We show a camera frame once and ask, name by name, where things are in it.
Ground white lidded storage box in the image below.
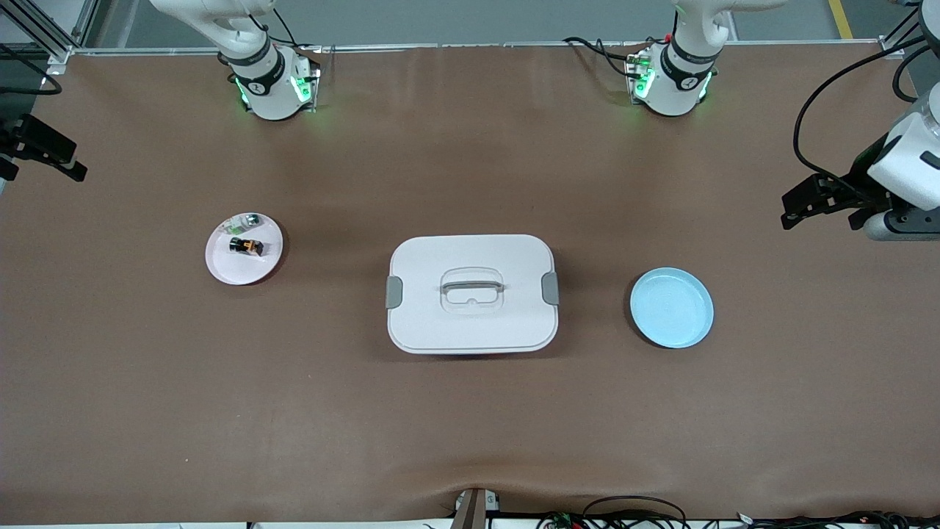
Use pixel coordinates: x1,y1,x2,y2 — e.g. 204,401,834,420
386,234,560,356

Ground light blue round plate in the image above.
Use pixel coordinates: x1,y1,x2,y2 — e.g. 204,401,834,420
629,267,715,349

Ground pink round plate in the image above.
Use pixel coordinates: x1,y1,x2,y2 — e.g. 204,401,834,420
205,212,284,286

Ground brown table mat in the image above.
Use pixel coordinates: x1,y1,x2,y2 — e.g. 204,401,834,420
0,43,940,526

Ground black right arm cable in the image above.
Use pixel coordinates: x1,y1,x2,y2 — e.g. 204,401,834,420
0,43,64,96

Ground long black arm cable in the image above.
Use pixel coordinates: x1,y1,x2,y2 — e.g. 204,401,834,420
793,33,940,195

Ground aluminium frame post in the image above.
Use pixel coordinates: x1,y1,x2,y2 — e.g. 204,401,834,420
0,0,100,74

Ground short black arm cable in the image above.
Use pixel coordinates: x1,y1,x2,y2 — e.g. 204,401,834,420
892,44,940,104

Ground aluminium corner frame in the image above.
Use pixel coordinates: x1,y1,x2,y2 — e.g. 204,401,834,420
878,0,940,60

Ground black base cables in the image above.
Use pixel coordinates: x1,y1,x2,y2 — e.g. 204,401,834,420
563,35,647,79

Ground black cable bundle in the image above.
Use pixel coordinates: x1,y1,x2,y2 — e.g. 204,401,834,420
734,510,940,529

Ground black cable loop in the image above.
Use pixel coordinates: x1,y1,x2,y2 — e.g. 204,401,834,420
536,495,691,529

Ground silver table edge rail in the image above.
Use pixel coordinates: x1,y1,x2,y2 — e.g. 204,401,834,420
44,40,904,58

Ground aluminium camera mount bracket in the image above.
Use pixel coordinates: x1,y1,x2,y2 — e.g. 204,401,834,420
452,487,502,529

